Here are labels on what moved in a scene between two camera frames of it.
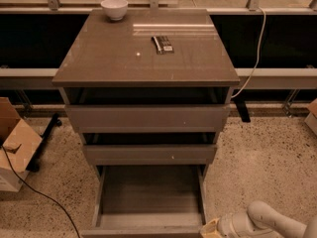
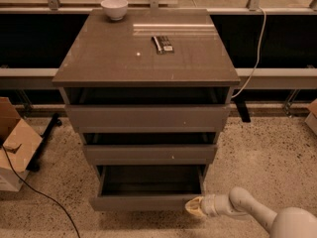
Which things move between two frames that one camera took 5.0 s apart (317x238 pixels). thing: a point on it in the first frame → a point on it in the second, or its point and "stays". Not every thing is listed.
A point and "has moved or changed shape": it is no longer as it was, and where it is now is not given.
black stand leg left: x=54 y=122 stays
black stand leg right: x=243 y=110 stays
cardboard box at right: x=311 y=120 stays
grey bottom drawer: x=148 y=201 has moved or changed shape
